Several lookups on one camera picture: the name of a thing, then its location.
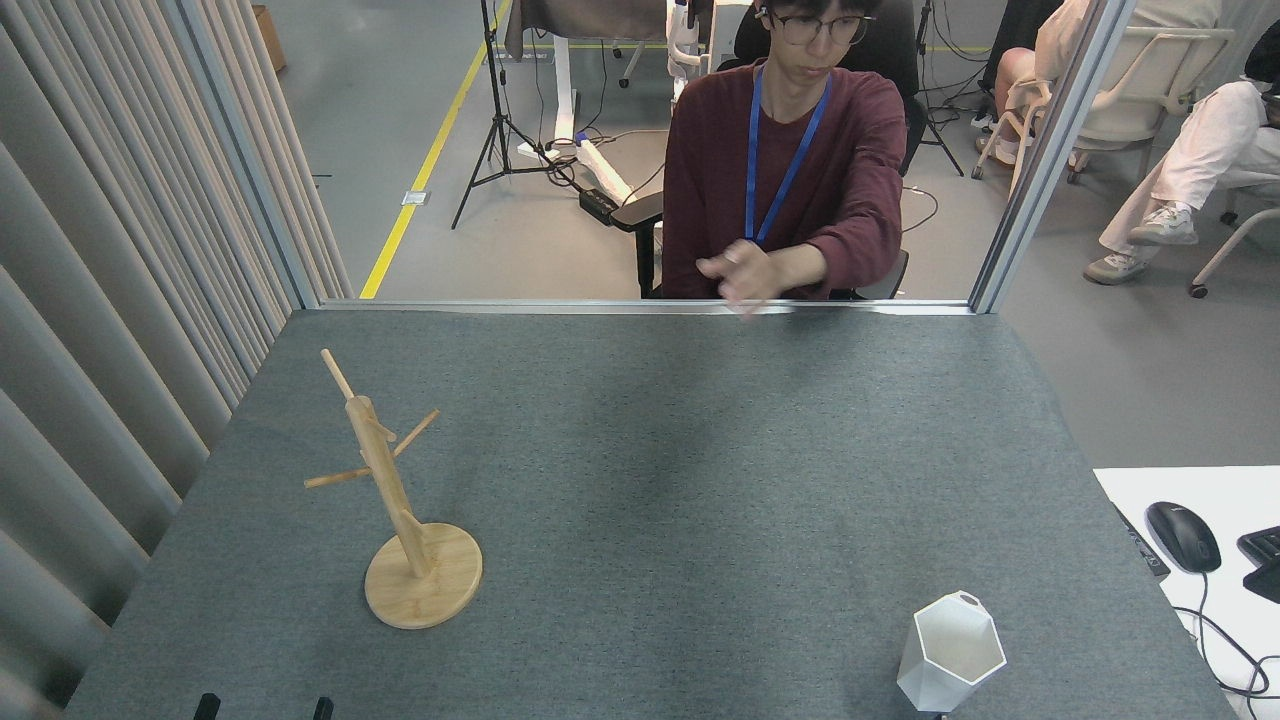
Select person's hand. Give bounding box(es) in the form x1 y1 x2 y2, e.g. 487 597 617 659
696 239 803 320

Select black computer mouse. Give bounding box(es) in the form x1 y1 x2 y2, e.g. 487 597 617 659
1145 501 1223 576

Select black flat device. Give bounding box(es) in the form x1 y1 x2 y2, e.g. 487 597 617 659
1112 503 1172 580

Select person in beige chair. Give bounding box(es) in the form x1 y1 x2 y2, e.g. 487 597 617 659
975 0 1223 167

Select grey pleated curtain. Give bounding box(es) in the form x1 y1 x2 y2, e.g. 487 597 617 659
0 0 354 720

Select black-rimmed glasses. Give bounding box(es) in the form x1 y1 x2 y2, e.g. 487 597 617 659
766 8 877 47

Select person in white trousers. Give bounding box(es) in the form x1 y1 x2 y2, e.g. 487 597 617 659
1083 20 1280 287

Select white stand on wheels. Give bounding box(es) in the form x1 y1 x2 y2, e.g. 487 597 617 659
515 0 741 204

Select wooden cup rack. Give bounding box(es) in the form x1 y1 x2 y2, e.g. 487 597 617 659
304 348 484 631

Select person in dark red top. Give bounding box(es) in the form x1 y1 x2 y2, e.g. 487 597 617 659
660 0 909 319

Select cardboard box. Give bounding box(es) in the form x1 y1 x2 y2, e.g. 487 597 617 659
251 4 289 74

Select silver frame rail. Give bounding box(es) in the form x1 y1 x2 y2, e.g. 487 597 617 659
318 297 976 317

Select black tripod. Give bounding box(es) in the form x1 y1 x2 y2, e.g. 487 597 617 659
451 0 579 231

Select black mouse cable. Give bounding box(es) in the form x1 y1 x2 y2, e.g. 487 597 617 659
1170 572 1280 703

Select white faceted cup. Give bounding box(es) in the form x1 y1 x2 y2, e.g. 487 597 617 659
896 590 1008 713

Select black keyboard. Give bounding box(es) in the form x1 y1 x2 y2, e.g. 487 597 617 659
1236 524 1280 605

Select beige chair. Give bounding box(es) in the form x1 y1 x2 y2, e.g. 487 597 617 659
972 27 1237 187

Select white chair with castor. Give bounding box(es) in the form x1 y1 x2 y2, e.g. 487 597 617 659
1188 168 1280 300

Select blue lanyard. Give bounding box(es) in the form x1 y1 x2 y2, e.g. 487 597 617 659
744 62 833 245

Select black office chair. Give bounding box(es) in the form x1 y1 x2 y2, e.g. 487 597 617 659
612 0 931 301

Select silver frame post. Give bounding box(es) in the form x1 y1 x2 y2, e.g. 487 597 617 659
969 0 1141 315
175 0 322 310

